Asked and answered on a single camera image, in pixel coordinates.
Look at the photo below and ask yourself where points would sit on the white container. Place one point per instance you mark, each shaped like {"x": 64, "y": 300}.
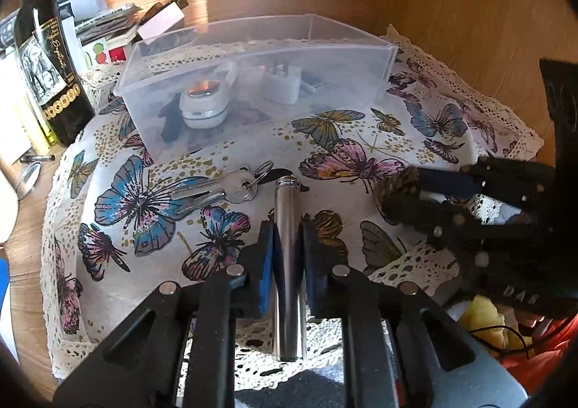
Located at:
{"x": 13, "y": 196}

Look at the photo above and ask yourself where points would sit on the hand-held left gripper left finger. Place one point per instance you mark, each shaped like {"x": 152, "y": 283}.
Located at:
{"x": 267, "y": 263}

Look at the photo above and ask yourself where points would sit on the dark pen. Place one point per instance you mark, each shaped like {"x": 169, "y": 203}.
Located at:
{"x": 38, "y": 158}

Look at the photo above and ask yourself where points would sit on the silver metal cylinder flashlight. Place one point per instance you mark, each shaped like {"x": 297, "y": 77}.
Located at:
{"x": 291, "y": 232}

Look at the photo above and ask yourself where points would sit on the white charger plug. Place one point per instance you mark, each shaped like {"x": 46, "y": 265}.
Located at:
{"x": 281, "y": 83}

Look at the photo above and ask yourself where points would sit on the clear plastic storage box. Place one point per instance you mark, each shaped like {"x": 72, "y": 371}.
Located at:
{"x": 253, "y": 74}

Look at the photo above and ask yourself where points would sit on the dark wine bottle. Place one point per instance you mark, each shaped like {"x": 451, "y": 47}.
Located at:
{"x": 47, "y": 69}

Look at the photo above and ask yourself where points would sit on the orange cloth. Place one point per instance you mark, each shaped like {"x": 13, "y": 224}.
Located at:
{"x": 542, "y": 354}

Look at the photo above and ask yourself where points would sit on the brown twine roll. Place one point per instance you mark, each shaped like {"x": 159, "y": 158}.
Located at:
{"x": 397, "y": 184}

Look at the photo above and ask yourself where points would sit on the blue object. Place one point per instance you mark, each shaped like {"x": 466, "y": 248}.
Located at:
{"x": 3, "y": 290}

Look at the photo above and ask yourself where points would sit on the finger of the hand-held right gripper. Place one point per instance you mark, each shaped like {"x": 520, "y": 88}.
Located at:
{"x": 451, "y": 182}
{"x": 456, "y": 220}

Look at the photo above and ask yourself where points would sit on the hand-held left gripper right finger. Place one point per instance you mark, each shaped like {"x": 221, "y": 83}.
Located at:
{"x": 316, "y": 270}

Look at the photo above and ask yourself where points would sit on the butterfly print lace cloth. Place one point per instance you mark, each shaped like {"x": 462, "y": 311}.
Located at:
{"x": 144, "y": 191}

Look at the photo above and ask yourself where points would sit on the card with red green dots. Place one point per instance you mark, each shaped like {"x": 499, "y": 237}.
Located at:
{"x": 101, "y": 53}

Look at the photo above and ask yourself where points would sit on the black and white stick device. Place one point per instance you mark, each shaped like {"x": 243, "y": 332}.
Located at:
{"x": 162, "y": 20}

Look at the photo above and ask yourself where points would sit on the stack of papers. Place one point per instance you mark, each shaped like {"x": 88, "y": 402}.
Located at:
{"x": 106, "y": 24}

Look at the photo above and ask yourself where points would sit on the white round device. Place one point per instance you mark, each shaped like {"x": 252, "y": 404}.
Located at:
{"x": 203, "y": 108}

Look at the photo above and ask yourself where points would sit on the yellow soft object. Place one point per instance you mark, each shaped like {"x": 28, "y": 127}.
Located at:
{"x": 483, "y": 320}

